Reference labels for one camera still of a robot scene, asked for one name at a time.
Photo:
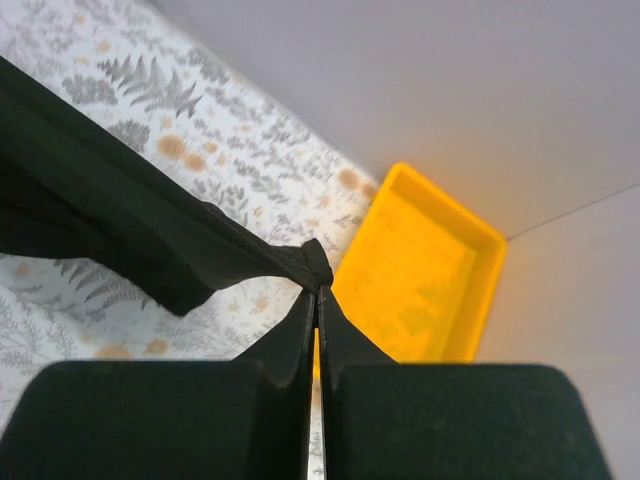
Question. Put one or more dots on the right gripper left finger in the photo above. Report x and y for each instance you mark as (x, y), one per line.
(245, 418)

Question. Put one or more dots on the black t-shirt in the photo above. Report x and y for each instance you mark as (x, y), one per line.
(69, 189)

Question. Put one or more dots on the floral patterned table mat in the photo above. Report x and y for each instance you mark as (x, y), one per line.
(216, 135)

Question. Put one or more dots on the yellow plastic tray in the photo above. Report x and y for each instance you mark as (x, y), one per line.
(420, 274)

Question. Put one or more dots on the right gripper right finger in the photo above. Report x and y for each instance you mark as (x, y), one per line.
(386, 420)

